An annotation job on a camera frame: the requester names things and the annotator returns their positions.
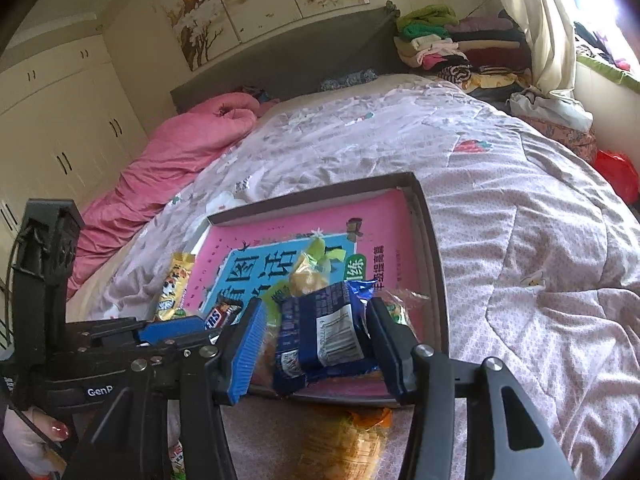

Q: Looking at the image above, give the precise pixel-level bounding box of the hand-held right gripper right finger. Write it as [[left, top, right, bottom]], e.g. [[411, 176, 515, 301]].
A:
[[366, 297, 576, 480]]

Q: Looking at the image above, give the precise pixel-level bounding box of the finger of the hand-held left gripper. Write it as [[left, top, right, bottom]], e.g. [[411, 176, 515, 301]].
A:
[[127, 330, 231, 366], [65, 315, 207, 348]]

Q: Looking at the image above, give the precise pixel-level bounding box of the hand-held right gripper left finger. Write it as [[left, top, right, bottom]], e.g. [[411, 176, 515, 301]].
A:
[[60, 297, 268, 480]]

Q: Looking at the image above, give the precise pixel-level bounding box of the yellow cartoon snack packet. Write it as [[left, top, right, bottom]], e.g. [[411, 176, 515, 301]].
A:
[[155, 252, 196, 322]]

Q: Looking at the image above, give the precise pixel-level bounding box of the brown chocolate bar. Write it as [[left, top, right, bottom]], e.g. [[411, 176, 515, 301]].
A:
[[202, 296, 246, 332]]

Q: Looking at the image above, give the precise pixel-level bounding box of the clear rice cracker packet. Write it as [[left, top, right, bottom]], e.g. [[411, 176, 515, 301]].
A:
[[385, 287, 433, 346]]

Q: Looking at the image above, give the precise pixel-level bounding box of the dark blue cookie packet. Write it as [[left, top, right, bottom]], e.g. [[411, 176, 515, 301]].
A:
[[272, 280, 381, 396]]

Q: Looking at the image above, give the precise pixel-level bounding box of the green clear pastry packet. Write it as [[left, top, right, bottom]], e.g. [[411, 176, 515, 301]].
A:
[[260, 236, 346, 321]]

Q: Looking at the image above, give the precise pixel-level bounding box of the shallow cardboard box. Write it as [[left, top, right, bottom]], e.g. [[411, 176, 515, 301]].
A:
[[180, 172, 451, 406]]

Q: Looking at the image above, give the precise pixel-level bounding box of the person's left hand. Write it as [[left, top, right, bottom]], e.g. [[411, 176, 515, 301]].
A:
[[0, 405, 71, 476]]

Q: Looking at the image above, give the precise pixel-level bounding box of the orange snack packet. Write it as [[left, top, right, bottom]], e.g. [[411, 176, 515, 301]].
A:
[[300, 407, 393, 480]]

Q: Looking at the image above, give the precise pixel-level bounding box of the small cartoon snack packet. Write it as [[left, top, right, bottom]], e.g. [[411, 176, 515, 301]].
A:
[[167, 440, 187, 480]]

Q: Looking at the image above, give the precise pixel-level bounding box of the pink and blue book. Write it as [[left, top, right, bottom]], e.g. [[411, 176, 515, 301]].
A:
[[182, 187, 426, 401]]

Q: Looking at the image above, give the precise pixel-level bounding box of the pink duvet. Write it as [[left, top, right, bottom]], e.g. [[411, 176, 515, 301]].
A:
[[67, 92, 263, 301]]

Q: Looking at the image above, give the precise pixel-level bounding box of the cream wardrobe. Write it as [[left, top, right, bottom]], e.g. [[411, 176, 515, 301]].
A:
[[0, 35, 148, 256]]

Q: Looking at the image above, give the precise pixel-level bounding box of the pink floral cloth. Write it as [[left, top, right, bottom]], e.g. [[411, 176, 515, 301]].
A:
[[517, 115, 598, 163]]

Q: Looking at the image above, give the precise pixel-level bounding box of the dark patterned pillow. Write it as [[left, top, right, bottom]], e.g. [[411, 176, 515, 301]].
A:
[[320, 69, 378, 92]]

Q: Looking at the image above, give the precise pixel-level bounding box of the red plastic bag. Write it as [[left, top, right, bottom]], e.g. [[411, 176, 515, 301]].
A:
[[593, 150, 640, 206]]

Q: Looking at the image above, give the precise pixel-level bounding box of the white crumpled cloth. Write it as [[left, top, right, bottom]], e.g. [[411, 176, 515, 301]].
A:
[[507, 87, 593, 131]]

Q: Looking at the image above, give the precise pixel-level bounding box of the grey bed headboard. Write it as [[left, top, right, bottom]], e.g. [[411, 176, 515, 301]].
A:
[[170, 5, 401, 113]]

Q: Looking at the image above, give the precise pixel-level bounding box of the pile of folded clothes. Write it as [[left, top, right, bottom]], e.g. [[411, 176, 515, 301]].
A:
[[394, 4, 533, 96]]

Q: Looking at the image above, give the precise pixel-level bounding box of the green windowsill cushion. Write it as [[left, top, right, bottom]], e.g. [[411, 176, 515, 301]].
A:
[[575, 55, 640, 93]]

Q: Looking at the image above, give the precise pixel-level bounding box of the cream curtain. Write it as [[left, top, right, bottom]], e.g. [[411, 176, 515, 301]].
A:
[[487, 0, 581, 98]]

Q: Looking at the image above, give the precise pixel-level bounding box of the heap of clothes on windowsill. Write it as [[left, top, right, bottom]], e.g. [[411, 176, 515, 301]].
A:
[[575, 21, 633, 73]]

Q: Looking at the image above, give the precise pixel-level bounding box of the tree wall painting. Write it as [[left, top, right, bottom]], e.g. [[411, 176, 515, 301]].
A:
[[160, 0, 370, 72]]

